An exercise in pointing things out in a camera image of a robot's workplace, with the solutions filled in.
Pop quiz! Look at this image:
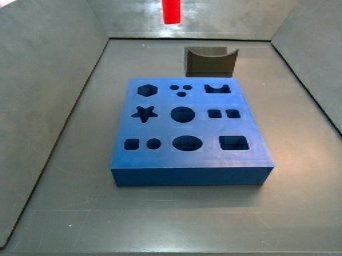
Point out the red square-circle peg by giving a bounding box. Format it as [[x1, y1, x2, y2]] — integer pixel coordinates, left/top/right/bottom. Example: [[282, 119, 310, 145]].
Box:
[[161, 0, 181, 24]]

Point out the blue shape-sorting block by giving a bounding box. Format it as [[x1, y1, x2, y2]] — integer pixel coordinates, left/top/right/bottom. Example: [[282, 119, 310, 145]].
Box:
[[111, 77, 274, 187]]

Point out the dark grey curved holder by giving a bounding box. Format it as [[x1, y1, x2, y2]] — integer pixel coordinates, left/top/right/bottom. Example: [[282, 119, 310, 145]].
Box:
[[184, 46, 239, 77]]

